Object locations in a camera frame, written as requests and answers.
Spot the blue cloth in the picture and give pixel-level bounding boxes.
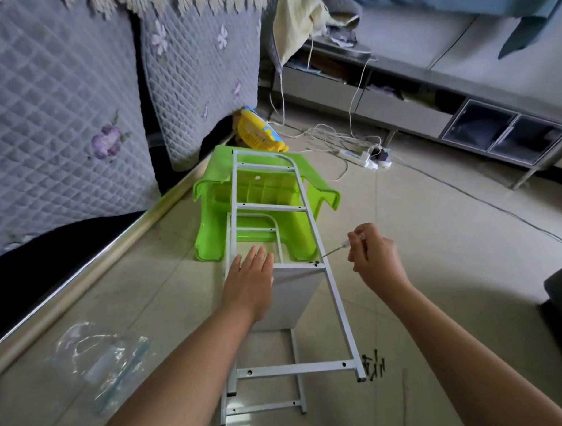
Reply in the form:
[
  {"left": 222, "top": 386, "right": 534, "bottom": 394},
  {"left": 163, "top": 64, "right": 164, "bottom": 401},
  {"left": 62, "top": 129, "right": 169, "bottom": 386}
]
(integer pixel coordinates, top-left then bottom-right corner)
[{"left": 346, "top": 0, "right": 562, "bottom": 62}]

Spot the white wooden board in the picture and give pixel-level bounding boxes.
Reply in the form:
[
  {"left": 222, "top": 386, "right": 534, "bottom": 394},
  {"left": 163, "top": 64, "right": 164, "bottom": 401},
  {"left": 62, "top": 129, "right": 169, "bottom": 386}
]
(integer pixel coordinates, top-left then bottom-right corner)
[{"left": 224, "top": 257, "right": 323, "bottom": 335}]

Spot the pile of black screws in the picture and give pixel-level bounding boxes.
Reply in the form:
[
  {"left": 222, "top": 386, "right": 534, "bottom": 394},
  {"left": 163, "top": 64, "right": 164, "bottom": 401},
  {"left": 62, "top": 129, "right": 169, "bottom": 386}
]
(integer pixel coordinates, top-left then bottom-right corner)
[{"left": 360, "top": 348, "right": 389, "bottom": 383}]

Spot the person's left hand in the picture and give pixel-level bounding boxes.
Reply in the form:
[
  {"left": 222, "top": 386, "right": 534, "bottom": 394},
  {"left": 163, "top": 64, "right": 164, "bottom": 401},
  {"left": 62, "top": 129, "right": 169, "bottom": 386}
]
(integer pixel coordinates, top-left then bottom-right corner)
[{"left": 219, "top": 243, "right": 277, "bottom": 324}]

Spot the clear plastic screw bag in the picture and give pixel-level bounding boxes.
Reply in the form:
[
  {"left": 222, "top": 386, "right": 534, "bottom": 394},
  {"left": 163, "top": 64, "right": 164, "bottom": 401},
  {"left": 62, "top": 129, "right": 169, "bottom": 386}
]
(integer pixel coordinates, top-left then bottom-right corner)
[{"left": 42, "top": 319, "right": 156, "bottom": 416}]

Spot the grey sofa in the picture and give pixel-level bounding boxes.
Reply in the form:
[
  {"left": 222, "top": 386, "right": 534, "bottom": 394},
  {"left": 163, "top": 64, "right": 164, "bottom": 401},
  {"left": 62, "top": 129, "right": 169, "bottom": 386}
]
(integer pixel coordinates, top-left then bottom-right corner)
[{"left": 536, "top": 284, "right": 562, "bottom": 371}]

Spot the tangle of white cables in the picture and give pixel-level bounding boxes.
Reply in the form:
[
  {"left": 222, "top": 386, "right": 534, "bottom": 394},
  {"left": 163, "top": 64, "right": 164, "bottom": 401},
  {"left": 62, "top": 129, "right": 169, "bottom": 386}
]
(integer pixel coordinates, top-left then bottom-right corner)
[{"left": 264, "top": 30, "right": 399, "bottom": 183}]

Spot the person's left forearm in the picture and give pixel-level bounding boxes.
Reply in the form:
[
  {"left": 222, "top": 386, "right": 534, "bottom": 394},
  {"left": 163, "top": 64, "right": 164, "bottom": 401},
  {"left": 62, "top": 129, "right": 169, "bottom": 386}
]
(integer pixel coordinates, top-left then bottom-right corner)
[{"left": 103, "top": 301, "right": 260, "bottom": 426}]

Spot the long white power strip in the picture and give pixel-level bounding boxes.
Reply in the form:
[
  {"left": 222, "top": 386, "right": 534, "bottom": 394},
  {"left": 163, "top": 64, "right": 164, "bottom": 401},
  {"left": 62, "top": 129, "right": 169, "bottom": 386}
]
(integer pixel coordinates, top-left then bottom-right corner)
[{"left": 336, "top": 147, "right": 380, "bottom": 171}]

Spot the grey textured furniture cover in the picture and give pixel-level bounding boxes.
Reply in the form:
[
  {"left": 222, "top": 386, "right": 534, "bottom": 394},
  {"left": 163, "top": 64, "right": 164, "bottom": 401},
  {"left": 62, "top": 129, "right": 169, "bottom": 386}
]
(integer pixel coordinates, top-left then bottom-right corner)
[{"left": 0, "top": 0, "right": 271, "bottom": 271}]

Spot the long dark cable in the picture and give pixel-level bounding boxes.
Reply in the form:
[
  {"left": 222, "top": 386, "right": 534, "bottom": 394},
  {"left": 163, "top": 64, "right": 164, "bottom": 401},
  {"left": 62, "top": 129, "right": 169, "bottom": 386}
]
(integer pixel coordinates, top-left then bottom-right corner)
[{"left": 389, "top": 159, "right": 562, "bottom": 251}]

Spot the person's right hand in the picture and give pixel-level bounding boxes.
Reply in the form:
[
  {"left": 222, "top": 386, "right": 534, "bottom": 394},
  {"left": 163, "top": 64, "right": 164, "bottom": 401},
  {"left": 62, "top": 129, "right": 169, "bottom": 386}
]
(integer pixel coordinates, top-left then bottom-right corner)
[{"left": 344, "top": 221, "right": 415, "bottom": 299}]

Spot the yellow plastic basket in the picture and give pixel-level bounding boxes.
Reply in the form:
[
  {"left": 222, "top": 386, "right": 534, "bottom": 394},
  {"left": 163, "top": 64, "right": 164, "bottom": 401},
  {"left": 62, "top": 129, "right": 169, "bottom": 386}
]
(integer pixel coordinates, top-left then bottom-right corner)
[{"left": 232, "top": 106, "right": 291, "bottom": 155}]

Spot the person's right forearm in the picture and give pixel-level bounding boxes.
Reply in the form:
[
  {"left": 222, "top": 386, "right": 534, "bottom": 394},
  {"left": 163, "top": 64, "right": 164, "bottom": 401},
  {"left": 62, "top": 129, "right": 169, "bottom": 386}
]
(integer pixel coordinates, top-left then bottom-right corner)
[{"left": 379, "top": 280, "right": 562, "bottom": 426}]

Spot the white power strip with plugs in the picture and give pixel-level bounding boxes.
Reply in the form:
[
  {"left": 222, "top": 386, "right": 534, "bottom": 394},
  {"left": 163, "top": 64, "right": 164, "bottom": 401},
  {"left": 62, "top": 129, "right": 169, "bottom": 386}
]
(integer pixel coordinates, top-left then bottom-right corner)
[{"left": 371, "top": 147, "right": 395, "bottom": 170}]

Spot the grey marble TV cabinet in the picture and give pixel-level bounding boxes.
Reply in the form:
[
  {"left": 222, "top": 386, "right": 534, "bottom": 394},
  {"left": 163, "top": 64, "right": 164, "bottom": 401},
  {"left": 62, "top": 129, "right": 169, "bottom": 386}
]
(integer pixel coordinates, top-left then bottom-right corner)
[{"left": 264, "top": 26, "right": 562, "bottom": 191}]

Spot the chrome metal base rail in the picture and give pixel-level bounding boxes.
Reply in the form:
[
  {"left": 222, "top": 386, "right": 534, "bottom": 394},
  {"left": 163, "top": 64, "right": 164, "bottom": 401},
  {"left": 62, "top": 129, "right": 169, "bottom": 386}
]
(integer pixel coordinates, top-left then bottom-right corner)
[{"left": 0, "top": 146, "right": 218, "bottom": 393}]

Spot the green plastic stool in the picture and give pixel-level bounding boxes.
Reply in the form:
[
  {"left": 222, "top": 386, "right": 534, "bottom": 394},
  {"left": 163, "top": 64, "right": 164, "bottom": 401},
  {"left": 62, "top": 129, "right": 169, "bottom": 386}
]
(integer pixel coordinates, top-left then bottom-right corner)
[{"left": 189, "top": 143, "right": 344, "bottom": 267}]

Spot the white metal frame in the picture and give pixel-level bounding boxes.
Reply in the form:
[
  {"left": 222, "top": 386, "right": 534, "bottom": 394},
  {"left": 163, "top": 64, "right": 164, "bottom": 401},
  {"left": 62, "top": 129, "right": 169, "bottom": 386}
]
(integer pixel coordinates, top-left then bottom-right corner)
[
  {"left": 222, "top": 148, "right": 377, "bottom": 386},
  {"left": 218, "top": 211, "right": 315, "bottom": 426}
]

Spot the pile of pale cloth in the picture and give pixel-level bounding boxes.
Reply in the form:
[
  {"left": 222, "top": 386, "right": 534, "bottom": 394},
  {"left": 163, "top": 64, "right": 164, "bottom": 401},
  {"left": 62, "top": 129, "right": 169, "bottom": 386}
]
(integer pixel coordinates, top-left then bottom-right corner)
[{"left": 269, "top": 0, "right": 360, "bottom": 74}]

